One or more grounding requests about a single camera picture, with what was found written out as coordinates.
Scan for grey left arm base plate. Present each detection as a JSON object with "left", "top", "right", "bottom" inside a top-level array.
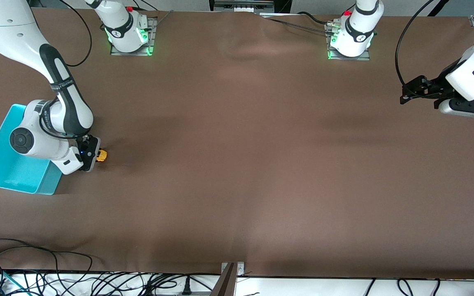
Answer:
[{"left": 326, "top": 21, "right": 371, "bottom": 61}]

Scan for grey metal camera post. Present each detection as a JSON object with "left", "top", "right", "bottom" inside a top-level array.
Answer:
[{"left": 211, "top": 261, "right": 245, "bottom": 296}]

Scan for grey power strip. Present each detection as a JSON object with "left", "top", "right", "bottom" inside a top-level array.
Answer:
[{"left": 209, "top": 0, "right": 277, "bottom": 13}]

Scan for black right arm loop cable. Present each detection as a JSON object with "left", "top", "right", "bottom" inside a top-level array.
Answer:
[{"left": 58, "top": 0, "right": 94, "bottom": 67}]

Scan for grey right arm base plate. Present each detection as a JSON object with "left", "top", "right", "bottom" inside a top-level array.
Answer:
[{"left": 110, "top": 16, "right": 156, "bottom": 56}]

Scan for turquoise plastic bin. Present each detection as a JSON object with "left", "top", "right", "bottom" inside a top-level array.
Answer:
[{"left": 0, "top": 103, "right": 63, "bottom": 196}]

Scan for teal cable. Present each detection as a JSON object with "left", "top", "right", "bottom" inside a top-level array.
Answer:
[{"left": 0, "top": 266, "right": 30, "bottom": 296}]

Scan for black looped cable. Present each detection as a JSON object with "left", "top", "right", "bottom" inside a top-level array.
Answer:
[{"left": 0, "top": 238, "right": 94, "bottom": 296}]

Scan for thick black cable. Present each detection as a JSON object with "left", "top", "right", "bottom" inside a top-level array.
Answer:
[{"left": 297, "top": 11, "right": 336, "bottom": 28}]

